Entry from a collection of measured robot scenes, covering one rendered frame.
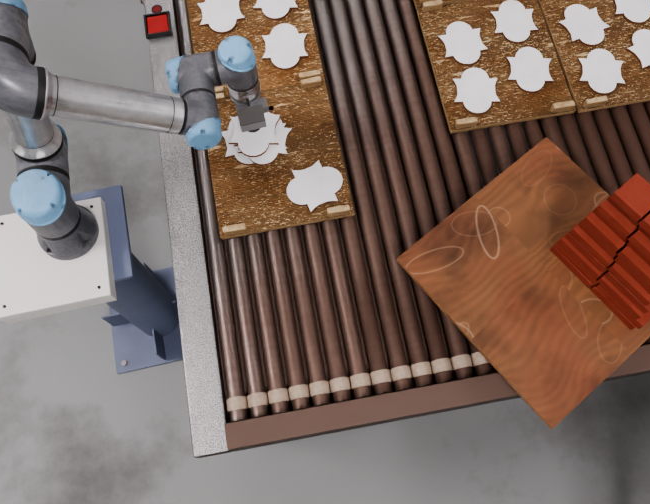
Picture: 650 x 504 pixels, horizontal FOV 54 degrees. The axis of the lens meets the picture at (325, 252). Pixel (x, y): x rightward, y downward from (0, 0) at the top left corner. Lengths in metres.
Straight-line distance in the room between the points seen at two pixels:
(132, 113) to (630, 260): 1.04
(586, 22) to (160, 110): 1.26
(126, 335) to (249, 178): 1.12
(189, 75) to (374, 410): 0.85
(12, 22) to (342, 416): 1.04
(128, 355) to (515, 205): 1.61
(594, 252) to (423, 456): 1.24
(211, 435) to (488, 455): 1.25
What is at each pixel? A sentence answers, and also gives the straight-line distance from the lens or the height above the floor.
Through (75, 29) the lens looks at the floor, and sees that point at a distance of 3.37.
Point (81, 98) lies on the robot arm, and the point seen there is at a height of 1.44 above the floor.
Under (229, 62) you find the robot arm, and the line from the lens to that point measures 1.42.
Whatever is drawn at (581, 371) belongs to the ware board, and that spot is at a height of 1.04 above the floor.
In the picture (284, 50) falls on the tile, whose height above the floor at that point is 0.95.
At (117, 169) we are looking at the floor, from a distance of 2.90.
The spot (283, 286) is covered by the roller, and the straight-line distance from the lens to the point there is 1.61.
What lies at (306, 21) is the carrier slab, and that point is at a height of 0.94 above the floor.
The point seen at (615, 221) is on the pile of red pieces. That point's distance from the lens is 1.40.
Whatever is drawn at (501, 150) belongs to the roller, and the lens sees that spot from 1.81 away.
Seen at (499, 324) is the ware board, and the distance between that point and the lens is 1.50.
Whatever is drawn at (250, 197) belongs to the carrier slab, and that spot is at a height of 0.94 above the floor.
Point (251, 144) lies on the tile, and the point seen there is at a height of 0.99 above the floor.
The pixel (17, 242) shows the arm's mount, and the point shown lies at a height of 0.92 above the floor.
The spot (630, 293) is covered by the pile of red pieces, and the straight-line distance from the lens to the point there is 1.51.
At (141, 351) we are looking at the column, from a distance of 2.60.
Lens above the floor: 2.46
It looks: 71 degrees down
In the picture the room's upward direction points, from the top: 2 degrees counter-clockwise
